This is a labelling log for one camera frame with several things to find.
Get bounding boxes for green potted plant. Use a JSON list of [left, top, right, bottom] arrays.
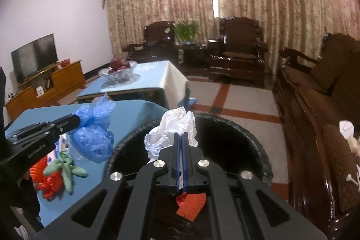
[[171, 19, 201, 43]]

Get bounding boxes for green rubber glove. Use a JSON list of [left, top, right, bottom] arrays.
[[43, 150, 88, 195]]

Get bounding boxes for glass fruit bowl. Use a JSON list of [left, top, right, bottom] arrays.
[[98, 61, 141, 86]]

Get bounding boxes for dark wooden sofa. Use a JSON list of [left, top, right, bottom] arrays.
[[274, 33, 360, 233]]

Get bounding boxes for dark wooden armchair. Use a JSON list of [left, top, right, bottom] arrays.
[[208, 16, 269, 83], [123, 21, 178, 64]]

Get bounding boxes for white plastic object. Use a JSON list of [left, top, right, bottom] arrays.
[[339, 120, 356, 138]]

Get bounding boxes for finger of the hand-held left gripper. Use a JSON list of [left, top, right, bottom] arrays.
[[5, 114, 81, 145]]

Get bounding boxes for orange-red wrapper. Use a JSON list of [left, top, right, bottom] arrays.
[[176, 192, 207, 222]]

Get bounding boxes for red apples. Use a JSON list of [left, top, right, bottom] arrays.
[[110, 58, 131, 72]]

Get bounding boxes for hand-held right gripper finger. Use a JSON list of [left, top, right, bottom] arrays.
[[34, 132, 182, 240], [182, 132, 327, 240]]

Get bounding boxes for flat screen television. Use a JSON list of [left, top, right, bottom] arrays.
[[11, 34, 59, 83]]

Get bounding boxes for white paper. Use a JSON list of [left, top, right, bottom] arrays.
[[144, 106, 198, 163]]

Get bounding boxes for blue plastic bag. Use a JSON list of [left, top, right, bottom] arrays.
[[67, 92, 116, 164]]

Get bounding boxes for coffee table with pale cloth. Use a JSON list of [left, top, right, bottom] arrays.
[[76, 60, 192, 112]]

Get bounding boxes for black trash bin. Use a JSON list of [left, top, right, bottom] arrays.
[[105, 113, 273, 231]]

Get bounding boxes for wooden television cabinet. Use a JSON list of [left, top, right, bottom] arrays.
[[5, 60, 86, 121]]

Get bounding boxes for blue tube with white cap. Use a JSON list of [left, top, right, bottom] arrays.
[[46, 134, 70, 165]]

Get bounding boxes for person's left forearm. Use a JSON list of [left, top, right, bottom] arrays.
[[0, 169, 45, 230]]

